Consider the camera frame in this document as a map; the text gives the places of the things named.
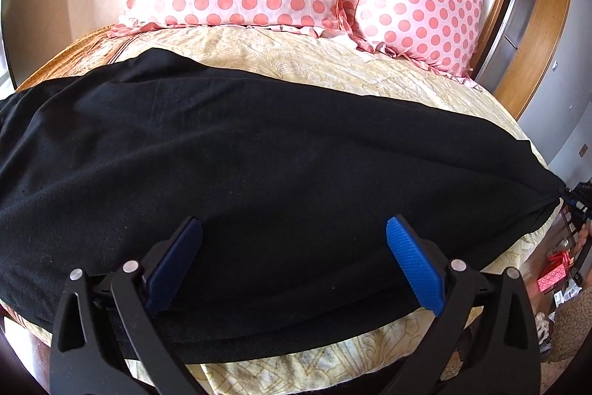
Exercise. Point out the orange blanket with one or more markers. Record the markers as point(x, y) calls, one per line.
point(69, 55)

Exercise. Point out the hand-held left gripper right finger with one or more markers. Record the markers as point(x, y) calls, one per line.
point(415, 261)

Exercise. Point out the cream patterned bedspread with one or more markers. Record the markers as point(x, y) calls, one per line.
point(351, 66)

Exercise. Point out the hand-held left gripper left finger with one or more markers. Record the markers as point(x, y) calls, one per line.
point(173, 261)

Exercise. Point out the black pants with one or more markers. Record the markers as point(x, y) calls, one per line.
point(259, 173)

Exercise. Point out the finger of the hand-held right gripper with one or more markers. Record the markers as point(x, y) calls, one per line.
point(576, 203)

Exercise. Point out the red gift box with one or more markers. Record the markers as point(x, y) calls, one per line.
point(552, 272)

